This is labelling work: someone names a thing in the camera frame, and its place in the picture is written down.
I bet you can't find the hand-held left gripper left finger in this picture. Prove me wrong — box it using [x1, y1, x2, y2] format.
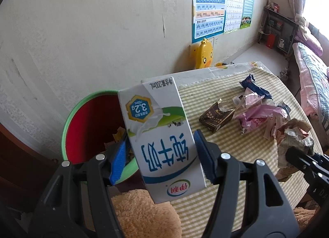
[28, 131, 130, 238]

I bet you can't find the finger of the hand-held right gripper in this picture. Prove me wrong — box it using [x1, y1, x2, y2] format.
[285, 146, 326, 177]

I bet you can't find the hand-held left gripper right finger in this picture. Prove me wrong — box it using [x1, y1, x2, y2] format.
[193, 129, 301, 238]

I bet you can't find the brown paper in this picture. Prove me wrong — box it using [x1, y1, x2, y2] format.
[276, 118, 316, 170]

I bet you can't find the white milk carton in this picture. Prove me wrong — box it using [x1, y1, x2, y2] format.
[118, 77, 207, 204]

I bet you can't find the green bin with red inside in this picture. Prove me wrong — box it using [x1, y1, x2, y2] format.
[62, 89, 140, 184]

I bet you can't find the silver blue snack wrapper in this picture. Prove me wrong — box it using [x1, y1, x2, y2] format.
[277, 101, 293, 119]

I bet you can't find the dark blue snack wrapper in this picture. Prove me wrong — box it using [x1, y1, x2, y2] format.
[239, 74, 273, 100]

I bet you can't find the brown cigarette box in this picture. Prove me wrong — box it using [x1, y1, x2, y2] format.
[199, 101, 236, 134]

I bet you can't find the checked yellow tablecloth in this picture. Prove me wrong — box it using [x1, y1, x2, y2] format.
[170, 67, 323, 238]

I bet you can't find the pink plastic wrapper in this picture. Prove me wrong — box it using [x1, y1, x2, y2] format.
[236, 94, 284, 136]

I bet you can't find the bed with plaid sheet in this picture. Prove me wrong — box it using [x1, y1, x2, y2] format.
[291, 42, 329, 136]

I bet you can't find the dark wooden furniture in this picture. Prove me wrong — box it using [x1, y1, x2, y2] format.
[0, 122, 60, 219]

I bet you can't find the yellow duck stool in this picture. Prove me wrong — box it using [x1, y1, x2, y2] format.
[189, 38, 214, 69]

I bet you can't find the pink pillow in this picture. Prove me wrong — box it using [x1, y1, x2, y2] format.
[294, 31, 323, 57]

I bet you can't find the small red bin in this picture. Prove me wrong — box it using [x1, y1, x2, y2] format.
[265, 34, 276, 49]

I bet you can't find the beige cloth pile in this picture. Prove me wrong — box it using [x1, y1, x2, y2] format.
[294, 13, 309, 36]

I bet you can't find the black metal desk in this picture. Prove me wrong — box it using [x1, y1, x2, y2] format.
[258, 5, 300, 60]

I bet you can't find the blue bordered letter poster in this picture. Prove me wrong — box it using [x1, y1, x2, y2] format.
[191, 0, 227, 44]

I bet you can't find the white chart poster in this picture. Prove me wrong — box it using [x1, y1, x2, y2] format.
[223, 0, 246, 34]

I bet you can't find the green chart poster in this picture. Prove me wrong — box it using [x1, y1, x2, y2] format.
[240, 0, 255, 29]

